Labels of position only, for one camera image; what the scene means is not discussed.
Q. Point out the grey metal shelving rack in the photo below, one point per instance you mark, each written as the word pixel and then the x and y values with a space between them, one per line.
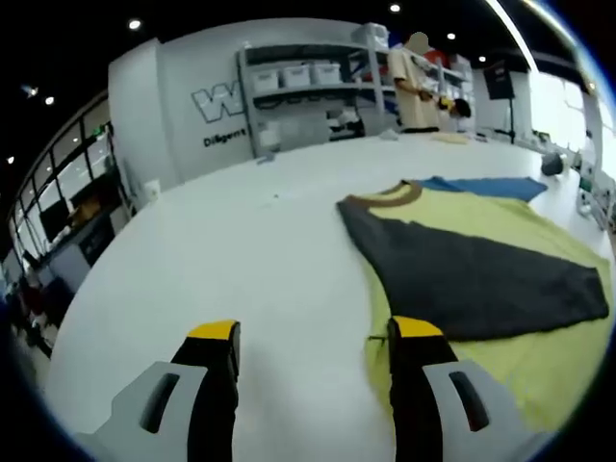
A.
pixel 308 101

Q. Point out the grey lumpy object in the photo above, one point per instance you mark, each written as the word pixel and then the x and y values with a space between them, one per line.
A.
pixel 552 164

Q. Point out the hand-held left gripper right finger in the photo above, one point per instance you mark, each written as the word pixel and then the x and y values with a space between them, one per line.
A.
pixel 418 399

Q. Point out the small grey clip object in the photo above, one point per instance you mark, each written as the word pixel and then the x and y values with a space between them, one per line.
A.
pixel 265 159

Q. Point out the cream cloth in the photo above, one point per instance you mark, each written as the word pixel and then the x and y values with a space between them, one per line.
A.
pixel 448 138

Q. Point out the cardboard box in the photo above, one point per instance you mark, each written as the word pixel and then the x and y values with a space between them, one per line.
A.
pixel 87 212

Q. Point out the black computer monitor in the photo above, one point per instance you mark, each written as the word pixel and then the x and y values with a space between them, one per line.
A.
pixel 54 219

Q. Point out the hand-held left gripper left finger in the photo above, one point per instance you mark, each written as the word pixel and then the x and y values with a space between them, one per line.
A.
pixel 212 399

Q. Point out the white paper cup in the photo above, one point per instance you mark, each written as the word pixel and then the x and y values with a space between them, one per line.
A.
pixel 151 190

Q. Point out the yellow blue grey garment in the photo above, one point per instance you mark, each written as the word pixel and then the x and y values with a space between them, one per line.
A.
pixel 481 279

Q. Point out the small white object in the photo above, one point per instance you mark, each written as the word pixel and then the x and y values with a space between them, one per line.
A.
pixel 390 136

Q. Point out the white storage bin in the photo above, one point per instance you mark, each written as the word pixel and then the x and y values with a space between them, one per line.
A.
pixel 326 72
pixel 264 79
pixel 296 75

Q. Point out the shelving rack with bins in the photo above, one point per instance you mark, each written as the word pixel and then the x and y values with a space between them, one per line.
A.
pixel 452 77

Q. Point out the black sign on stand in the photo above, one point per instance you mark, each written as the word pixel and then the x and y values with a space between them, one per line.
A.
pixel 499 82

